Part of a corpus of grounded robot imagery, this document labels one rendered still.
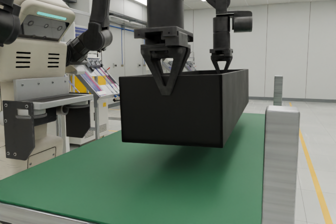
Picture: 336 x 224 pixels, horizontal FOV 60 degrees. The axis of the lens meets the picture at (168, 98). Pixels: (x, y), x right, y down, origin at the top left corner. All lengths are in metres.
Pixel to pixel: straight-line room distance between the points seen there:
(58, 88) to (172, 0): 0.64
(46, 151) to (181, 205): 0.68
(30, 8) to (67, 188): 0.54
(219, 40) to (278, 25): 8.94
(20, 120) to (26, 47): 0.21
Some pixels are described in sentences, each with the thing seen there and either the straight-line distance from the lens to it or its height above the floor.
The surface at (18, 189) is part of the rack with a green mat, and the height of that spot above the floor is 0.95.
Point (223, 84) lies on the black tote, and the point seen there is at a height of 1.11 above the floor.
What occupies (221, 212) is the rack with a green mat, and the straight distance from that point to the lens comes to 0.41.
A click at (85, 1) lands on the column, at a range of 6.40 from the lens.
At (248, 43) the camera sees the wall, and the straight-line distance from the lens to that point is 9.90.
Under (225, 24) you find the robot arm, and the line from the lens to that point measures 0.99.
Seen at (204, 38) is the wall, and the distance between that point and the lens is 10.15.
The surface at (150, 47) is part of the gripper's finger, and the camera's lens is 0.44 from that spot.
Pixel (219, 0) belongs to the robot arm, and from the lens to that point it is 0.98.
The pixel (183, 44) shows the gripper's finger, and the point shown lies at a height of 1.17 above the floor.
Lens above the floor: 1.14
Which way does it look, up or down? 7 degrees down
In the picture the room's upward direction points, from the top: straight up
